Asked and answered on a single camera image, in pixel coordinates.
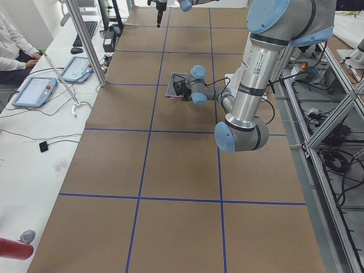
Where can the near blue teach pendant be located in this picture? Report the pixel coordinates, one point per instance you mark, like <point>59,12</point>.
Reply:
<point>35,92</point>

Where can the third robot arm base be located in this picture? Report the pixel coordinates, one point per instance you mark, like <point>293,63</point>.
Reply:
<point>353,60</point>

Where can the blue teach pendant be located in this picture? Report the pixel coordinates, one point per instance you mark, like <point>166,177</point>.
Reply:
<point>35,92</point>
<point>77,71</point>

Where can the far blue teach pendant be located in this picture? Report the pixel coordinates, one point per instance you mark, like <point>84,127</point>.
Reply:
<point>77,71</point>

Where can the black computer mouse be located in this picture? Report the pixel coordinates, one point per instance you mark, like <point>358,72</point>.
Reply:
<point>76,50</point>

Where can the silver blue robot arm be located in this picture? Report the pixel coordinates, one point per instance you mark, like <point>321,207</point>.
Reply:
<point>185,5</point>
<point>273,25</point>

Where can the aluminium frame post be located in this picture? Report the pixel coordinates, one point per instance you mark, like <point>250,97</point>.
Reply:
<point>86,40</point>

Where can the seated person in white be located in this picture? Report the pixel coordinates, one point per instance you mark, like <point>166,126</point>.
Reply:
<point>18,56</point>

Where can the red bottle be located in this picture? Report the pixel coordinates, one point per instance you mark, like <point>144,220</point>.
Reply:
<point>15,250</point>

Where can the small black square pad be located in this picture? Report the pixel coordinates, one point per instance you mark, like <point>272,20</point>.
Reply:
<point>43,146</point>

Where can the pink towel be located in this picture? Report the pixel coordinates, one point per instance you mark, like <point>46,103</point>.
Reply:
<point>170,93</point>

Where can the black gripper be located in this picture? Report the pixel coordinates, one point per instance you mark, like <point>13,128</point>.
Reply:
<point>185,92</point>
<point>158,9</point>

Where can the round silver lid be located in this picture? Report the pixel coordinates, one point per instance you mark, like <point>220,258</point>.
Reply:
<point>27,236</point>

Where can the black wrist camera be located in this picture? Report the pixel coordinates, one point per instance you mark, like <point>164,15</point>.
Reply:
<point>177,87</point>
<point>150,1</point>

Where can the long reacher grabber stick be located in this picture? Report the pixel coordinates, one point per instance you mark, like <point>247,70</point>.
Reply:
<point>76,103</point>

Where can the black monitor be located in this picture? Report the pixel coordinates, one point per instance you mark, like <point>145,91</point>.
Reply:
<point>105,13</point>

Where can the black box with label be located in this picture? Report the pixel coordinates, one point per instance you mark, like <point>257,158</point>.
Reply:
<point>109,41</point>

